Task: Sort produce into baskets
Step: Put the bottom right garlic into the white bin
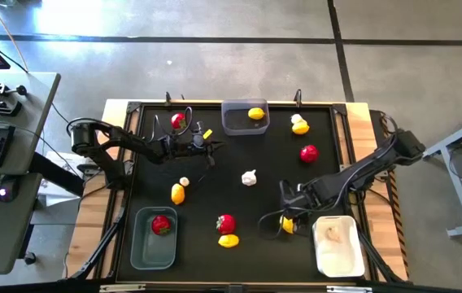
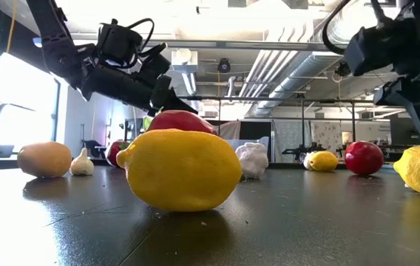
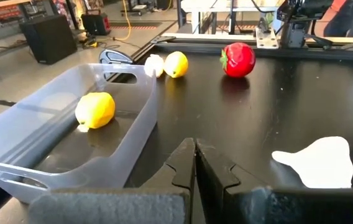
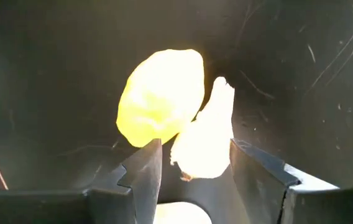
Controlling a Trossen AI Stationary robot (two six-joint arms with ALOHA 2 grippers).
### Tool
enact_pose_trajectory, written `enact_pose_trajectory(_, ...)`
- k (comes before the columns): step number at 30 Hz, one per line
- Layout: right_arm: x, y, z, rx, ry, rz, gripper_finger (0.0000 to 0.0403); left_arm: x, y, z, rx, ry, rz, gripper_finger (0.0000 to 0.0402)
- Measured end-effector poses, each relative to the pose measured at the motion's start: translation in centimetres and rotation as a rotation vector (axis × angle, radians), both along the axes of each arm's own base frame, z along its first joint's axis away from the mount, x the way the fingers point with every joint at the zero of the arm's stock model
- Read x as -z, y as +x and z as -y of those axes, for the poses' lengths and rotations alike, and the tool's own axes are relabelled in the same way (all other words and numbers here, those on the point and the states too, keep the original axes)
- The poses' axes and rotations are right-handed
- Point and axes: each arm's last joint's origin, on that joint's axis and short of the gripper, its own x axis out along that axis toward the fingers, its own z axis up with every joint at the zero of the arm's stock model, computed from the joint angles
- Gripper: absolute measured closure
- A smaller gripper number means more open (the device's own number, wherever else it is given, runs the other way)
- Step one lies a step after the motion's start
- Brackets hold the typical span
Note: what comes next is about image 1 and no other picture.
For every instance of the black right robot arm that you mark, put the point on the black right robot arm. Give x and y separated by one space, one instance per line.
357 175

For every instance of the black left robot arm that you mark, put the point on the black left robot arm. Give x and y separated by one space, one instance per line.
133 142

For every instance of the black desk leg bar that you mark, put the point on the black desk leg bar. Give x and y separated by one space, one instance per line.
56 173

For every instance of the black table clamp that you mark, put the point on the black table clamp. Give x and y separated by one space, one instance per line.
298 97
168 99

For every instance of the yellow tag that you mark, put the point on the yellow tag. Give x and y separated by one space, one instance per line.
207 133

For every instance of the translucent grey plastic basket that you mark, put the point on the translucent grey plastic basket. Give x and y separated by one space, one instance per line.
235 126

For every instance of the yellow lemon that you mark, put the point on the yellow lemon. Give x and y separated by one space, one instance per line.
287 224
300 128
228 241
256 113
177 193

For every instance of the red strawberry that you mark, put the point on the red strawberry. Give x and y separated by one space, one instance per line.
178 121
226 224
161 225

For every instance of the black computer mouse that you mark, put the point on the black computer mouse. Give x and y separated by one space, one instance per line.
8 189

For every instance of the white plastic basket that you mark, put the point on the white plastic basket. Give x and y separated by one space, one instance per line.
338 264

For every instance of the silver metal bracket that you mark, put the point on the silver metal bracket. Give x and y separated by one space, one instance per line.
349 289
121 287

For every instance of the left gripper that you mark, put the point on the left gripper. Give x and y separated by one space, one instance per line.
197 144

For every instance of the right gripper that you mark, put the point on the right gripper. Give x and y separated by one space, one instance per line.
298 199

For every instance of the black caster wheel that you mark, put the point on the black caster wheel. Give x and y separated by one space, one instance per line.
30 258

